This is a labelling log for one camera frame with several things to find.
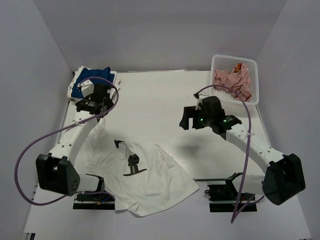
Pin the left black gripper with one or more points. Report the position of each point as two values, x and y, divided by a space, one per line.
87 98

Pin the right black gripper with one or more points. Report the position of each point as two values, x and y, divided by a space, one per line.
189 112

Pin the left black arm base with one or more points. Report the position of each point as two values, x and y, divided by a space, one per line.
99 199

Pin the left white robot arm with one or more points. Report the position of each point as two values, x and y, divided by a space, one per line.
55 170

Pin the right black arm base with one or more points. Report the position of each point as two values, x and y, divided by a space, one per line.
222 193

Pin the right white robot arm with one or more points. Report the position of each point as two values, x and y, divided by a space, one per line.
283 176

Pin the folded white t shirt stack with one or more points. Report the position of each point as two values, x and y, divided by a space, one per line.
74 93

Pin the pink t shirt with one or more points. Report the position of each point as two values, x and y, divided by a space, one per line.
236 82

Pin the white plastic basket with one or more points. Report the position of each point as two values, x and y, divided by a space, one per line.
226 62

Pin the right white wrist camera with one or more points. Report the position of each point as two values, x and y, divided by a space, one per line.
200 104

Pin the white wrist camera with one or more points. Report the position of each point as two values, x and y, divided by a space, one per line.
86 88
200 104

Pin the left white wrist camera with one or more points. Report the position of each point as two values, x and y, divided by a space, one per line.
86 88

